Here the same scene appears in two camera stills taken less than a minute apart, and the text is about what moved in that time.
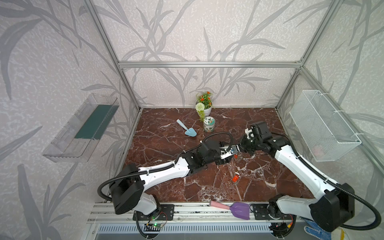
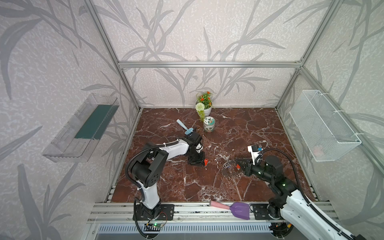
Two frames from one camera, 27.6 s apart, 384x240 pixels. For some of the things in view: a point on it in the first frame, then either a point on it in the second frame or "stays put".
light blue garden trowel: x=191 y=131 stays put
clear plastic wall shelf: x=76 y=141 stays put
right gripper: x=247 y=143 -> x=248 y=168
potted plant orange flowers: x=203 y=105 stays put
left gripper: x=219 y=156 -> x=196 y=159
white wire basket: x=327 y=134 stays put
